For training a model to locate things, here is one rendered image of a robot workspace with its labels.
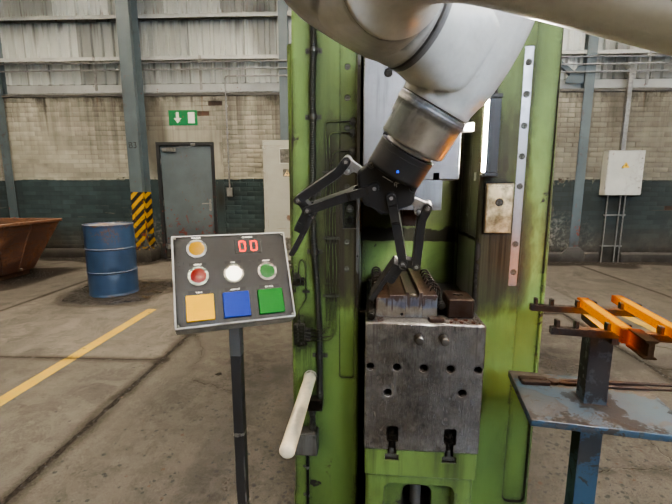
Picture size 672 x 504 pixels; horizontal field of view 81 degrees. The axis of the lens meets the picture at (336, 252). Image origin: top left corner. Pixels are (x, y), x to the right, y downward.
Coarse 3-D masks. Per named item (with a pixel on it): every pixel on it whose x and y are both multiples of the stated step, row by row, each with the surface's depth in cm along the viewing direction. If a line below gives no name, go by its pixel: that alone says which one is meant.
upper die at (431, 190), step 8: (424, 184) 124; (432, 184) 124; (440, 184) 124; (416, 192) 125; (424, 192) 125; (432, 192) 125; (440, 192) 124; (432, 200) 125; (440, 200) 125; (408, 208) 126; (432, 208) 125; (440, 208) 125
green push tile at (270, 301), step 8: (272, 288) 119; (280, 288) 120; (264, 296) 118; (272, 296) 118; (280, 296) 119; (264, 304) 117; (272, 304) 117; (280, 304) 118; (264, 312) 116; (272, 312) 117; (280, 312) 118
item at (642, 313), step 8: (616, 296) 127; (616, 304) 125; (624, 304) 120; (632, 304) 118; (632, 312) 116; (640, 312) 112; (648, 312) 111; (648, 320) 108; (656, 320) 104; (664, 320) 104
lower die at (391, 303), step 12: (420, 276) 157; (384, 288) 144; (396, 288) 140; (420, 288) 136; (384, 300) 132; (396, 300) 131; (408, 300) 131; (420, 300) 131; (432, 300) 130; (384, 312) 132; (396, 312) 132; (408, 312) 132; (420, 312) 131; (432, 312) 131
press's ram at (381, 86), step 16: (368, 64) 120; (368, 80) 121; (384, 80) 120; (400, 80) 120; (368, 96) 122; (384, 96) 121; (368, 112) 122; (384, 112) 122; (368, 128) 123; (464, 128) 139; (368, 144) 124; (432, 160) 123; (448, 160) 123; (432, 176) 124; (448, 176) 123
